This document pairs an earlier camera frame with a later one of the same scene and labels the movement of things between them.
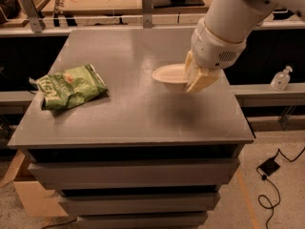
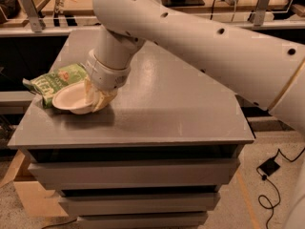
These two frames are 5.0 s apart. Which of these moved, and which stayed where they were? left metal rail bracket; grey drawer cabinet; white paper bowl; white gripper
Moved: white gripper; white paper bowl
Stayed: grey drawer cabinet; left metal rail bracket
